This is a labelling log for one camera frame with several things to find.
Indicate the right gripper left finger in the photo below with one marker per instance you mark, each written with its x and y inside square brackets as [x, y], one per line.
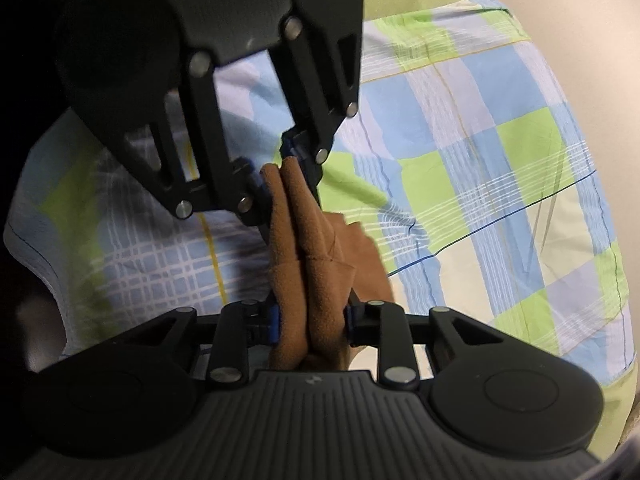
[240, 327]

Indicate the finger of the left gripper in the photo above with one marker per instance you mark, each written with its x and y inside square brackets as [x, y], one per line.
[221, 183]
[319, 73]

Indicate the brown garment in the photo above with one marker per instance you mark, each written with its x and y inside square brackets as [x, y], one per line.
[317, 261]

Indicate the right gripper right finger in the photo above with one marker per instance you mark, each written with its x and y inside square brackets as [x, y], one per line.
[384, 326]

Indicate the checkered plaid bed sheet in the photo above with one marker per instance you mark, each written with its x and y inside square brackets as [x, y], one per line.
[465, 164]

